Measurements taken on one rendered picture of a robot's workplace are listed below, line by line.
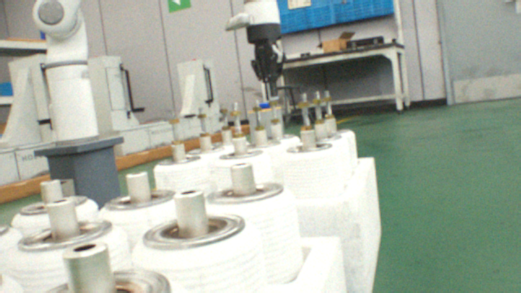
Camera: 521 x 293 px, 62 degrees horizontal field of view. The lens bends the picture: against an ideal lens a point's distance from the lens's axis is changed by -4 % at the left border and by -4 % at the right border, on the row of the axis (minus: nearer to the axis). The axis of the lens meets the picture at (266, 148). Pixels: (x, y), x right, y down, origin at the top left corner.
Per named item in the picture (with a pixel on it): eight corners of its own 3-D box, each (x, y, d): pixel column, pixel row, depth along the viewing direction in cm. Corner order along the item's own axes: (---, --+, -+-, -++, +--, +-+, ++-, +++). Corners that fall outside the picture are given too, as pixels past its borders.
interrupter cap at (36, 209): (5, 220, 49) (3, 213, 49) (52, 203, 56) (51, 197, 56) (58, 216, 47) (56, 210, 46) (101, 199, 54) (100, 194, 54)
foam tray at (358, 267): (144, 311, 79) (125, 213, 77) (225, 239, 115) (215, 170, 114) (368, 316, 67) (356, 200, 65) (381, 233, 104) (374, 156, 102)
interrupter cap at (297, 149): (295, 149, 79) (294, 145, 79) (337, 145, 76) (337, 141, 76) (280, 156, 72) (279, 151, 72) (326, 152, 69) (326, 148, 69)
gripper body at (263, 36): (286, 18, 95) (292, 63, 96) (269, 26, 102) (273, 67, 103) (255, 19, 91) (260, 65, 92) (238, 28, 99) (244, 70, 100)
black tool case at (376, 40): (349, 51, 533) (348, 43, 531) (385, 47, 520) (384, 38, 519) (346, 50, 500) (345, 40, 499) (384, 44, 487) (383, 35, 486)
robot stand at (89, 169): (57, 277, 101) (32, 150, 98) (102, 255, 114) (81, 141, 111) (102, 282, 95) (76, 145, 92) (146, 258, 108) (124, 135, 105)
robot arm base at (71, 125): (50, 147, 99) (37, 71, 97) (80, 142, 107) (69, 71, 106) (77, 144, 95) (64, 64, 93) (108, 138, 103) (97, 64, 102)
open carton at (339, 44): (329, 56, 559) (327, 38, 556) (358, 51, 534) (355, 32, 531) (317, 56, 536) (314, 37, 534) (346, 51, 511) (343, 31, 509)
